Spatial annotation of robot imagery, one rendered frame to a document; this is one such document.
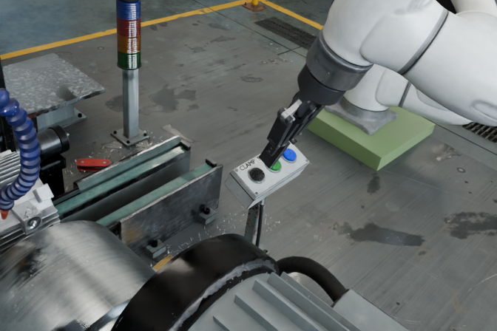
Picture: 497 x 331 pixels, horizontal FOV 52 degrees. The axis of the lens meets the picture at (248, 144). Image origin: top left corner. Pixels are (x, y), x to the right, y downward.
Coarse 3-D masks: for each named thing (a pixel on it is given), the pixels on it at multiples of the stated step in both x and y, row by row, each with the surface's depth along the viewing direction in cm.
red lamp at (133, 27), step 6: (120, 18) 124; (138, 18) 126; (120, 24) 125; (126, 24) 125; (132, 24) 125; (138, 24) 127; (120, 30) 126; (126, 30) 126; (132, 30) 126; (138, 30) 128; (126, 36) 127; (132, 36) 127
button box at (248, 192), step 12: (300, 156) 105; (240, 168) 96; (264, 168) 99; (288, 168) 101; (300, 168) 104; (228, 180) 98; (240, 180) 95; (252, 180) 96; (264, 180) 97; (276, 180) 98; (288, 180) 105; (240, 192) 97; (252, 192) 94; (264, 192) 96; (252, 204) 97
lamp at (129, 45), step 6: (120, 36) 127; (138, 36) 128; (120, 42) 128; (126, 42) 128; (132, 42) 128; (138, 42) 129; (120, 48) 129; (126, 48) 128; (132, 48) 129; (138, 48) 130
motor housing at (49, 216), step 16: (0, 160) 86; (16, 160) 86; (0, 176) 83; (16, 176) 83; (32, 192) 84; (48, 208) 85; (0, 224) 79; (16, 224) 80; (48, 224) 85; (0, 240) 80; (16, 240) 81
